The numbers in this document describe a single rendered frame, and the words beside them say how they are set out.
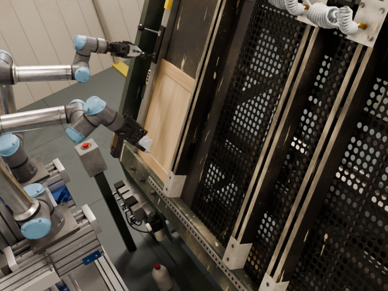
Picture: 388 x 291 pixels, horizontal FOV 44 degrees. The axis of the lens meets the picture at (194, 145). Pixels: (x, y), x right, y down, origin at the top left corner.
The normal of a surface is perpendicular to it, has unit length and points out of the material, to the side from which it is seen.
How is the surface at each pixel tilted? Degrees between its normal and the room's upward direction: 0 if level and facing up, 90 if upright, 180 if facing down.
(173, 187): 90
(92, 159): 90
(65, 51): 90
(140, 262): 0
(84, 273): 0
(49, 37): 90
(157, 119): 58
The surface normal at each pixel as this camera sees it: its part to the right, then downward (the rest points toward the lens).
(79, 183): -0.22, -0.78
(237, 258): 0.48, 0.44
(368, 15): -0.83, -0.04
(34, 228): 0.33, 0.62
